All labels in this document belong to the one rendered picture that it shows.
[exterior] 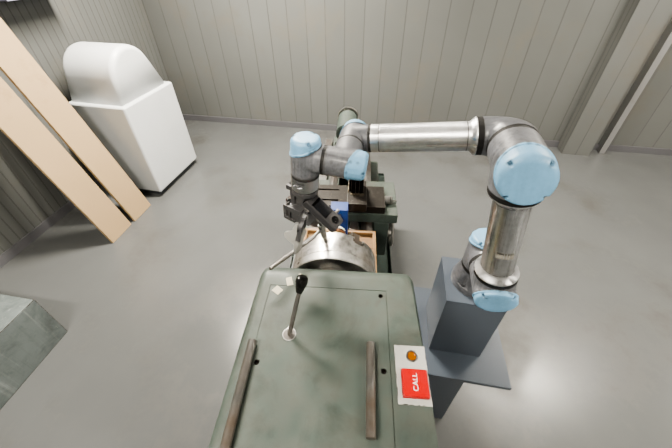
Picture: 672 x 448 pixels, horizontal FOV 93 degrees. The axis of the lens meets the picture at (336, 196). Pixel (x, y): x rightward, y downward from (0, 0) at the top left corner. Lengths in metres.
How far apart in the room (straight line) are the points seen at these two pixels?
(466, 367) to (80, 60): 3.46
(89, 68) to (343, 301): 2.99
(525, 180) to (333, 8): 3.49
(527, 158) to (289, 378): 0.71
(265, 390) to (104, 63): 2.94
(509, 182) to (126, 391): 2.33
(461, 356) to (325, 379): 0.78
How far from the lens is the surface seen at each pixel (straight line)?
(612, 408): 2.65
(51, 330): 2.89
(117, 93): 3.34
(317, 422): 0.84
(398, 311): 0.96
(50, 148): 3.26
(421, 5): 3.96
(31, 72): 3.37
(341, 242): 1.13
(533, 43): 4.26
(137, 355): 2.61
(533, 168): 0.73
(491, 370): 1.54
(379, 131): 0.85
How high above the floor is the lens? 2.07
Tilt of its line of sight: 39 degrees down
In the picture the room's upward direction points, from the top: 1 degrees counter-clockwise
